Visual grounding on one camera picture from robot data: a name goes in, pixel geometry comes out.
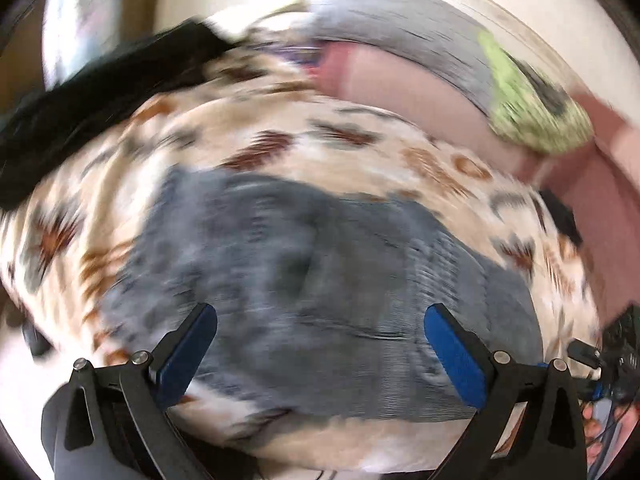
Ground person's right hand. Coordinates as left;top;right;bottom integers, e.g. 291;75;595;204
582;400;640;467

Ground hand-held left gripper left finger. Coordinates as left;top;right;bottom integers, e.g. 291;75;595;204
62;302;218;480

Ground grey quilted pillow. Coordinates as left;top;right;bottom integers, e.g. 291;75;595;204
307;0;501;116

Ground green printed cloth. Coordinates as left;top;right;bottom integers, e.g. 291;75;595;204
477;30;596;155

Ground purple packet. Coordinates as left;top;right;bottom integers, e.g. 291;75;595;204
270;45;326;68

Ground white folded cloth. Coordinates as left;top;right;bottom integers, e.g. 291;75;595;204
205;0;313;51

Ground blue denim pants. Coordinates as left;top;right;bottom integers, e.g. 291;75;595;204
100;167;546;421

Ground small black cloth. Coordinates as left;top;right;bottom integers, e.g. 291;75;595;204
537;189;583;246

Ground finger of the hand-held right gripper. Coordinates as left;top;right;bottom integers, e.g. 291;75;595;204
570;339;603;368
572;377;608;402

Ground leaf print blanket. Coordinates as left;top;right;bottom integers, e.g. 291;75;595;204
0;47;603;476

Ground dark grey cloth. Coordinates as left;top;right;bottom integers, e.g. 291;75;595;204
515;60;571;116

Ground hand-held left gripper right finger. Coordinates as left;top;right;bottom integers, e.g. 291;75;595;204
422;302;588;480

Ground pink bolster cushion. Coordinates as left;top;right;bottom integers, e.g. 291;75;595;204
315;42;541;181

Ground patterned glass window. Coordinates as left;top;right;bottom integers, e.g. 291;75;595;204
42;0;131;91

